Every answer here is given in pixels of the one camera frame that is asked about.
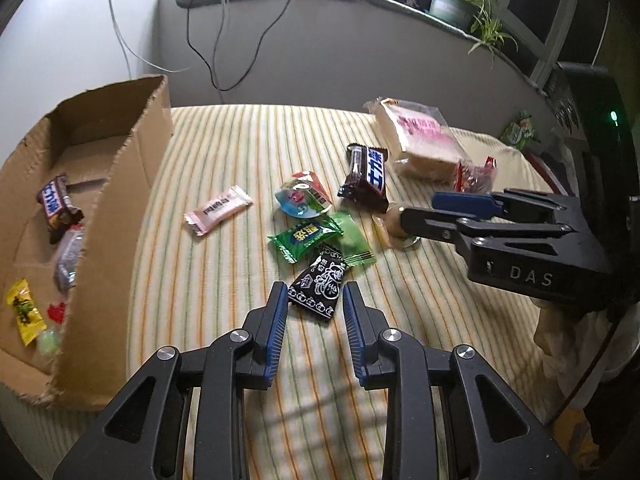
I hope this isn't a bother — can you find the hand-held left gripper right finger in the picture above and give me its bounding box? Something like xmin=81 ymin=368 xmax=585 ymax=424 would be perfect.
xmin=341 ymin=281 xmax=583 ymax=480

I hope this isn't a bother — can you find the dark green snack packet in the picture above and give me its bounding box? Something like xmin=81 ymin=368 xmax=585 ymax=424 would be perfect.
xmin=266 ymin=214 xmax=345 ymax=264

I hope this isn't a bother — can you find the brown chocolate bar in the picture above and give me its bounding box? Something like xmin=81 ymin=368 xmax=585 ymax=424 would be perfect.
xmin=337 ymin=142 xmax=391 ymax=213
xmin=37 ymin=175 xmax=85 ymax=245

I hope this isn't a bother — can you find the red candy packet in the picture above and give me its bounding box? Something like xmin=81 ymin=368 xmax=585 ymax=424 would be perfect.
xmin=452 ymin=156 xmax=498 ymax=195

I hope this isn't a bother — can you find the black white-printed snack packet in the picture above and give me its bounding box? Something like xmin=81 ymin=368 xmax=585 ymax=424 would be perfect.
xmin=289 ymin=242 xmax=350 ymax=321

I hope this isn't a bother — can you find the packet of sliced bread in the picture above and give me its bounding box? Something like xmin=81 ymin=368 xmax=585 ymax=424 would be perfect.
xmin=364 ymin=96 xmax=468 ymax=183

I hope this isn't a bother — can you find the striped blanket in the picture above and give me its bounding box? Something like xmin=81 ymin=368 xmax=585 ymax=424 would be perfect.
xmin=125 ymin=105 xmax=566 ymax=480

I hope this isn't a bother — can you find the light green snack packet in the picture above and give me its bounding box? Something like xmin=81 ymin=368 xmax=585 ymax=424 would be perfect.
xmin=330 ymin=210 xmax=377 ymax=268

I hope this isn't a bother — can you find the clear grey snack packet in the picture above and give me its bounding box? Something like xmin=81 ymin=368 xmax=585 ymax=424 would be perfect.
xmin=52 ymin=227 xmax=86 ymax=291

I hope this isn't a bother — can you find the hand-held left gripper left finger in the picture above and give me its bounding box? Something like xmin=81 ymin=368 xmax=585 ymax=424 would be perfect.
xmin=52 ymin=282 xmax=290 ymax=480

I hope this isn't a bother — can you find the potted spider plant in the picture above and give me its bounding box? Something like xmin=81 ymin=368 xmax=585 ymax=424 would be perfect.
xmin=407 ymin=0 xmax=518 ymax=68

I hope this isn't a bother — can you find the black cable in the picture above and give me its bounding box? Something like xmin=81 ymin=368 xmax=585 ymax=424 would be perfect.
xmin=186 ymin=0 xmax=313 ymax=92

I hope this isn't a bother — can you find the green and white packet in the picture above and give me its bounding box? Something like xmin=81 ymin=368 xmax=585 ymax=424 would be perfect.
xmin=500 ymin=110 xmax=537 ymax=150

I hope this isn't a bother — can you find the small green candy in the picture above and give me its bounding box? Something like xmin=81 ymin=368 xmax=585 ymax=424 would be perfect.
xmin=36 ymin=329 xmax=63 ymax=358

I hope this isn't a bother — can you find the cardboard box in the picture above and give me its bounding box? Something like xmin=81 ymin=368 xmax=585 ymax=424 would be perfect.
xmin=0 ymin=74 xmax=175 ymax=408

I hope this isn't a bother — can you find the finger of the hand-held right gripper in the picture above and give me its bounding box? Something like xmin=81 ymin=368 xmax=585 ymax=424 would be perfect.
xmin=431 ymin=188 xmax=583 ymax=226
xmin=400 ymin=205 xmax=618 ymax=306

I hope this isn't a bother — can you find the yellow candy packet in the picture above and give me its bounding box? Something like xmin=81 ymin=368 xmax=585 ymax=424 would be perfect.
xmin=5 ymin=279 xmax=40 ymax=346

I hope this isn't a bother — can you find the pink snack bar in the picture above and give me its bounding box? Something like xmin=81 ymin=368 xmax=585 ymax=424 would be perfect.
xmin=183 ymin=186 xmax=254 ymax=237

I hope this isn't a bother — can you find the blue jelly cup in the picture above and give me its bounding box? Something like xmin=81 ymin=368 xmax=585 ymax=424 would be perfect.
xmin=274 ymin=170 xmax=335 ymax=220

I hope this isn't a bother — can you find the round brown pastry packet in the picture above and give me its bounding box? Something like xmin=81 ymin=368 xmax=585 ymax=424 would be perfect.
xmin=372 ymin=202 xmax=423 ymax=250

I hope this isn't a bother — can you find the person's right forearm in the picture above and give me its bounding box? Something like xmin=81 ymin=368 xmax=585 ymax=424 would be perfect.
xmin=532 ymin=305 xmax=621 ymax=411

